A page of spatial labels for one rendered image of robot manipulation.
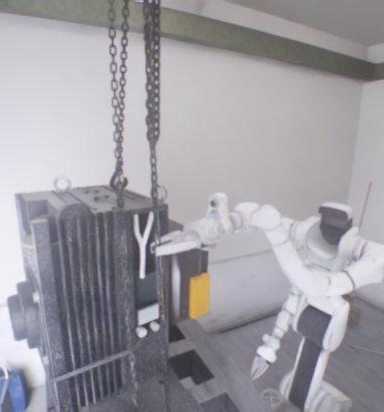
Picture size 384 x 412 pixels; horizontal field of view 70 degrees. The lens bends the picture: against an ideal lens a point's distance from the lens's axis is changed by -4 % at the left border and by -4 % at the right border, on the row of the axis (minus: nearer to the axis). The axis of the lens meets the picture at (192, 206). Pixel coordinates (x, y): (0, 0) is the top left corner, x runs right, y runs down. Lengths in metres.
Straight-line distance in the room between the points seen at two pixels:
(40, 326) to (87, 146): 1.35
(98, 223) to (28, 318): 0.35
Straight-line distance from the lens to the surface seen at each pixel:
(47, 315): 0.97
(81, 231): 0.91
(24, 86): 2.08
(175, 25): 2.20
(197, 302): 1.09
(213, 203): 0.77
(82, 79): 2.10
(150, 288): 1.12
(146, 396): 1.26
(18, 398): 2.51
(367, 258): 1.15
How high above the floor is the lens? 1.84
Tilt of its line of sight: 14 degrees down
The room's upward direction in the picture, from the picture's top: 1 degrees clockwise
